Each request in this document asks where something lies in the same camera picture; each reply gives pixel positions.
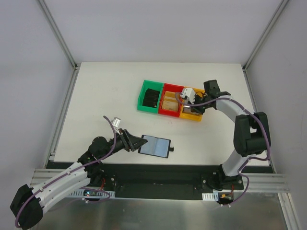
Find black leather card holder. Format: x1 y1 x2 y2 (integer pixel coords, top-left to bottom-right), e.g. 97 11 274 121
138 135 174 158

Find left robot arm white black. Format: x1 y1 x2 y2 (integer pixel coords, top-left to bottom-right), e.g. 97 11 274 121
10 129 147 230

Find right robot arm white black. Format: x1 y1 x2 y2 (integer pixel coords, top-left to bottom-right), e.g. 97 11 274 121
194 80 271 191

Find white cards in yellow bin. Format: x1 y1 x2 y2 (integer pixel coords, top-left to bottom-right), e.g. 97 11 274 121
182 105 194 114

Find gold cards in red bin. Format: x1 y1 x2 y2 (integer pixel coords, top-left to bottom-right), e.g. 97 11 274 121
162 91 179 112

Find black cards in green bin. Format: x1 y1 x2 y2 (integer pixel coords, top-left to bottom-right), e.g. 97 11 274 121
142 89 160 108

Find yellow plastic bin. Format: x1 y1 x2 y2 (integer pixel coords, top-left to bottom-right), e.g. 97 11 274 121
179 88 205 121

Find red plastic bin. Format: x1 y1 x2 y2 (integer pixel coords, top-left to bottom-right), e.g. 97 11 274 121
158 83 184 117

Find green plastic bin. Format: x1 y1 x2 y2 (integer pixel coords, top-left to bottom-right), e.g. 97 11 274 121
137 80 164 114

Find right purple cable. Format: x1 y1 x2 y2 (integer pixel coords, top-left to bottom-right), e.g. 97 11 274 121
174 92 273 173

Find purple cable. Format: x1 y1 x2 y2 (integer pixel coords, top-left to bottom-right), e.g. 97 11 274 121
174 92 273 173
14 115 118 228

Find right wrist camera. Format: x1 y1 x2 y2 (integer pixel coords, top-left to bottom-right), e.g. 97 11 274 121
180 87 196 104

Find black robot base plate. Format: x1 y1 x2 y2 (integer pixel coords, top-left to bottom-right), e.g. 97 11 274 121
45 160 274 199

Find left white cable duct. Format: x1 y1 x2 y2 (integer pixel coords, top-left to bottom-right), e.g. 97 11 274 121
68 189 116 199

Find white cable duct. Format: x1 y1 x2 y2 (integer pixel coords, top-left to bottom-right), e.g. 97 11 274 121
68 189 116 199
202 192 219 202

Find left aluminium table rail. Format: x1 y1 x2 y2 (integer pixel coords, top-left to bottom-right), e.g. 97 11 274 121
43 65 81 168

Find aluminium table rail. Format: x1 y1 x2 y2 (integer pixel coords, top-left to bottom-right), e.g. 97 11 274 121
43 65 81 168
242 69 274 168

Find right aluminium frame post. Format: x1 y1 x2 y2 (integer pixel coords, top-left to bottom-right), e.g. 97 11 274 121
242 0 290 72

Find aluminium frame post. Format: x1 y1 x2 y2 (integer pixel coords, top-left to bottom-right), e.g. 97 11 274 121
242 0 290 72
36 0 78 70

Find right aluminium table rail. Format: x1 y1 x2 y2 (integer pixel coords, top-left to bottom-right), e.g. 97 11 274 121
242 69 274 168

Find right white cable duct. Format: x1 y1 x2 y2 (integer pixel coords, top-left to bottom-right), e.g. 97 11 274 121
202 192 219 202

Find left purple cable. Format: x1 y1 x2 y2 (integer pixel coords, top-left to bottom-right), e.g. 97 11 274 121
14 115 118 228

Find left aluminium frame post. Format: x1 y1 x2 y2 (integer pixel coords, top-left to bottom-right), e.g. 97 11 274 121
36 0 78 70

